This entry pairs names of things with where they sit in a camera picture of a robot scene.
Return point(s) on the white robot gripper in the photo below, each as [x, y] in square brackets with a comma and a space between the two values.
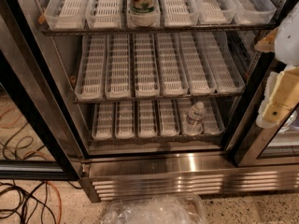
[289, 41]

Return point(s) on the top shelf tray six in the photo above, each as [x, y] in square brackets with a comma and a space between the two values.
[254, 11]

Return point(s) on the middle shelf tray five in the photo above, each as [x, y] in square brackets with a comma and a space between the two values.
[196, 67]

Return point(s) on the shelf tray five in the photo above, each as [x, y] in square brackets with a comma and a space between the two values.
[196, 67]
[183, 108]
[215, 11]

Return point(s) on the bottom shelf tray six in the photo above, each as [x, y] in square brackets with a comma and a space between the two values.
[212, 124]

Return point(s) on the top shelf tray five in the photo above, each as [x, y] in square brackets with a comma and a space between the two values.
[215, 11]

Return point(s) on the bottom shelf tray five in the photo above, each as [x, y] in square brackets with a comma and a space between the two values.
[183, 108]

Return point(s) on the middle shelf tray four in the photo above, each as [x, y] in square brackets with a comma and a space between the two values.
[172, 73]

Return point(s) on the shelf tray four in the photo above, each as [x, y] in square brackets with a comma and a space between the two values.
[179, 13]
[168, 118]
[172, 73]

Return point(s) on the top shelf tray four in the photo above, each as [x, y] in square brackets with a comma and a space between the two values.
[179, 13]

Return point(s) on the bottom shelf tray four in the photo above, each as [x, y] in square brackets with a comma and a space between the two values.
[168, 118]

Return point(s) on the middle shelf tray three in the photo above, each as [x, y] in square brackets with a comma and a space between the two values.
[146, 74]

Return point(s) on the shelf tray three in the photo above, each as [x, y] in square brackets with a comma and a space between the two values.
[144, 20]
[146, 119]
[146, 74]

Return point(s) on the bottom shelf tray three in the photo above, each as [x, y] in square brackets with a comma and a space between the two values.
[146, 119]

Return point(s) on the stainless steel fridge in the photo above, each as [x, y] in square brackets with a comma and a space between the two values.
[136, 98]

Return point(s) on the top shelf tray three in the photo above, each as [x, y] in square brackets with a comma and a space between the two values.
[144, 20]

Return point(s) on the bottom shelf tray two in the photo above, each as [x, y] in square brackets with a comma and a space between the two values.
[125, 121]

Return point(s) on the shelf tray two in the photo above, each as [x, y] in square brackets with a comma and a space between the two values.
[102, 14]
[125, 121]
[118, 82]

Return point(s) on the middle shelf tray two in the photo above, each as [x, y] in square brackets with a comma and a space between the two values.
[118, 82]

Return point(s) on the bottom shelf tray one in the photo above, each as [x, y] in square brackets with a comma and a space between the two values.
[103, 122]

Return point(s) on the shelf tray one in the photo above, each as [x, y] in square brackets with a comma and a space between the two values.
[103, 122]
[92, 65]
[66, 14]

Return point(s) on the top shelf tray two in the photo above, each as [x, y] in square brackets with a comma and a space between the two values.
[102, 14]

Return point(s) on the middle shelf tray one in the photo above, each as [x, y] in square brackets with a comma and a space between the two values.
[92, 65]

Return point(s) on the top shelf tray one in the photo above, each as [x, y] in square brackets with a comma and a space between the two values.
[66, 14]

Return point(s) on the glass fridge door left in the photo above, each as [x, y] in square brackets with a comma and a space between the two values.
[28, 65]

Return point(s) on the clear plastic water bottle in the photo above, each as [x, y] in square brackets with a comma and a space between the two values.
[195, 119]

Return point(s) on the clear plastic bag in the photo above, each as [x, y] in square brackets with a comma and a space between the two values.
[159, 209]

